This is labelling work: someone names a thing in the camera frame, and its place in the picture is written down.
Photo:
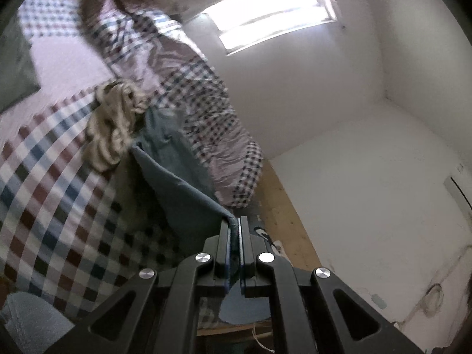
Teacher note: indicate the wooden bed rail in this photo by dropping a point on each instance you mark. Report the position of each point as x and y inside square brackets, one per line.
[228, 330]

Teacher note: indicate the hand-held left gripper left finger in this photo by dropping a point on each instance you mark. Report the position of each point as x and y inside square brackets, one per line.
[225, 254]

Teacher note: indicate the pale green wall charger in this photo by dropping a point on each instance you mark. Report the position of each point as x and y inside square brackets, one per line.
[379, 301]

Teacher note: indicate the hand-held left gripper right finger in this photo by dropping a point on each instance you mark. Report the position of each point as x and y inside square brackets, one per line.
[244, 250]

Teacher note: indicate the dark teal garment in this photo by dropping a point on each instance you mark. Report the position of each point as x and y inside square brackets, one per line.
[177, 184]

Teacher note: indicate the pale grey-blue cloth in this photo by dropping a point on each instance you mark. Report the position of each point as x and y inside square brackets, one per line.
[33, 317]

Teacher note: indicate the window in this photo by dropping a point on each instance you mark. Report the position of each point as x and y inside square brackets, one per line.
[258, 18]

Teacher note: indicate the beige garment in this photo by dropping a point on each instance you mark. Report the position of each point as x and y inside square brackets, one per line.
[110, 132]

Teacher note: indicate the checked lavender duvet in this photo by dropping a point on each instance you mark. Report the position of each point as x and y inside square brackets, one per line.
[177, 62]

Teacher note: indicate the dark grey cloth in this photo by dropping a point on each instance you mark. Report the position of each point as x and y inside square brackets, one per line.
[14, 70]

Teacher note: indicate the wooden headboard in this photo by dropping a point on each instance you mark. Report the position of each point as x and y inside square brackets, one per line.
[287, 221]

